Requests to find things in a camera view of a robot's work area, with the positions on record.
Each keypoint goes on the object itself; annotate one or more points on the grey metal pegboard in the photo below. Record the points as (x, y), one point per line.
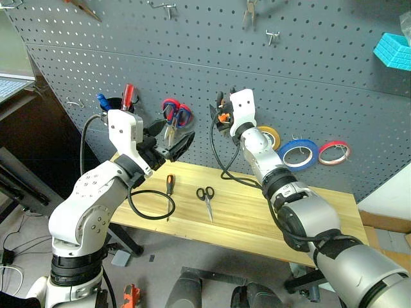
(289, 80)

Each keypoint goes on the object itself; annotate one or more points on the dark rounded shape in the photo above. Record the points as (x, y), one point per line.
(257, 296)
(183, 292)

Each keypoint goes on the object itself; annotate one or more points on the yellow tape roll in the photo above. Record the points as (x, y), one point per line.
(274, 134)

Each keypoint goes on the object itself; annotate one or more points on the blue tape roll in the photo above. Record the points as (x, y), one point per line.
(287, 149)

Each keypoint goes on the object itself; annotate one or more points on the teal plastic basket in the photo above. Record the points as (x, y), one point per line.
(396, 53)

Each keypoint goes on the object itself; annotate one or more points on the black round tool holder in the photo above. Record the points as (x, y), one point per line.
(114, 103)

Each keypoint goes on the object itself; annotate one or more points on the dark brown desk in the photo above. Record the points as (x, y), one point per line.
(41, 138)

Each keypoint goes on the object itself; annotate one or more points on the orange black screwdriver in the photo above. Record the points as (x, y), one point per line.
(169, 184)

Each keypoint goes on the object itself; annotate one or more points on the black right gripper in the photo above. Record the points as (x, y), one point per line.
(226, 127)

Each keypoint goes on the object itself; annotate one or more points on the silver laptop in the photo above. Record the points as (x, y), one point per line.
(13, 85)

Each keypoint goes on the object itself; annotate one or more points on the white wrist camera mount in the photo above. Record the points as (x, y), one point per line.
(123, 134)
(242, 106)

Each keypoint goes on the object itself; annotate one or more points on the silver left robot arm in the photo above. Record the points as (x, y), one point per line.
(86, 199)

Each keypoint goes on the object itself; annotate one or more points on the grey metal pliers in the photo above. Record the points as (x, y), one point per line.
(248, 14)

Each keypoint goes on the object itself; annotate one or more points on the clear plastic bag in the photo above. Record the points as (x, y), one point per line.
(406, 22)

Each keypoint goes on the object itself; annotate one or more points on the grey floor block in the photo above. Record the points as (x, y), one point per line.
(121, 258)

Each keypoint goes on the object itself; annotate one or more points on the silver pegboard hook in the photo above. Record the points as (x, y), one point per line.
(75, 103)
(14, 4)
(272, 36)
(167, 9)

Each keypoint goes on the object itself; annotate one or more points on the black table leg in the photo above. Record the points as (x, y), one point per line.
(302, 282)
(128, 240)

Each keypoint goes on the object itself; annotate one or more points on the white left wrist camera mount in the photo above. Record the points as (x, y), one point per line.
(123, 134)

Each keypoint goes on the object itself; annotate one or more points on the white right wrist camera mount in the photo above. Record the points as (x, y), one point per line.
(242, 106)

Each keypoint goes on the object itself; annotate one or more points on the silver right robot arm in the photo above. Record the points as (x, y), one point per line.
(321, 218)

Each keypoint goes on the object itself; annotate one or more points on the brown cardboard box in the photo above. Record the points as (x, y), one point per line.
(385, 221)

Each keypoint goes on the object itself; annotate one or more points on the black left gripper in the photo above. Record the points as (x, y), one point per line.
(151, 154)

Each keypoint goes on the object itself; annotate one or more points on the red tape roll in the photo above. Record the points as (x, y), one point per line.
(327, 147)

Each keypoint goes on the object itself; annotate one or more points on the orange black floor tool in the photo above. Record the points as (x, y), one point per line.
(132, 296)

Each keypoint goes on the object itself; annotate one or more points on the white board panel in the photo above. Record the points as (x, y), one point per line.
(385, 189)

